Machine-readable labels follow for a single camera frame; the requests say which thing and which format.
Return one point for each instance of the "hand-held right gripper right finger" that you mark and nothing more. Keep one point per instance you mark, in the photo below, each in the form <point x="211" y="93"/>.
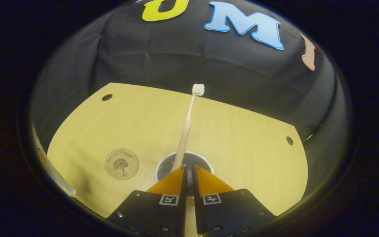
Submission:
<point x="198" y="210"/>

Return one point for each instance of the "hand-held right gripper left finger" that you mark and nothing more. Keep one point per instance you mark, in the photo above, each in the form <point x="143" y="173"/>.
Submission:
<point x="182" y="210"/>

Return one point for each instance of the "white cup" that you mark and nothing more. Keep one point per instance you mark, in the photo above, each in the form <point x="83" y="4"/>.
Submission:
<point x="164" y="164"/>

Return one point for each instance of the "round wooden coaster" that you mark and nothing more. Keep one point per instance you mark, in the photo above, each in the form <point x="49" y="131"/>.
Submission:
<point x="121" y="163"/>

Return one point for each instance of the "beige toothbrush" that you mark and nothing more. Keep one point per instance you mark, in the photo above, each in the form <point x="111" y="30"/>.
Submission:
<point x="186" y="128"/>

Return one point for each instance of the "light wooden desktop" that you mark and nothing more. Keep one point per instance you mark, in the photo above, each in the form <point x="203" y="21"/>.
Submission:
<point x="242" y="148"/>

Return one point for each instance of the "black backdrop cloth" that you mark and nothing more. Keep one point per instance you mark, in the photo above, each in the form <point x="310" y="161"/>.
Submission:
<point x="183" y="65"/>

